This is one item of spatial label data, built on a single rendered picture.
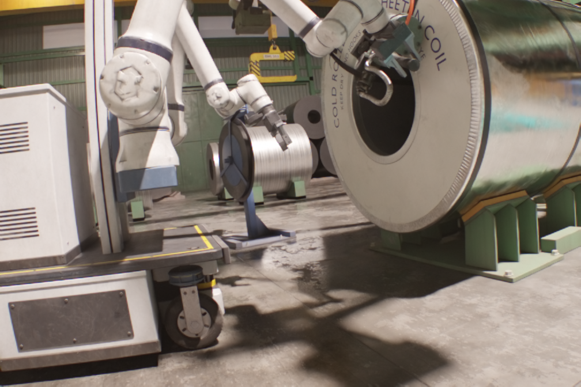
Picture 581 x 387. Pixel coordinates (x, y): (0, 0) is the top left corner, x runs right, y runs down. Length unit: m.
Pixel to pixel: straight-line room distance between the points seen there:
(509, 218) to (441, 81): 0.65
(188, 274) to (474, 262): 1.13
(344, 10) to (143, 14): 0.54
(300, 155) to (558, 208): 5.09
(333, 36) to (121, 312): 0.95
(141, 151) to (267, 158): 5.40
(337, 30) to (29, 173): 0.95
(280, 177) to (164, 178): 5.56
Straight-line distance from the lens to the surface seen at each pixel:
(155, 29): 1.02
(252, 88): 1.69
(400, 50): 1.45
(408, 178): 1.65
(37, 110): 1.22
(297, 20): 1.24
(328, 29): 1.10
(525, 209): 1.86
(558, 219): 2.17
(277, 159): 6.49
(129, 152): 1.11
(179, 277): 1.16
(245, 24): 2.59
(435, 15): 1.49
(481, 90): 1.33
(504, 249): 1.79
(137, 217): 6.24
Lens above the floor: 0.51
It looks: 1 degrees up
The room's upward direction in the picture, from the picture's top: 7 degrees counter-clockwise
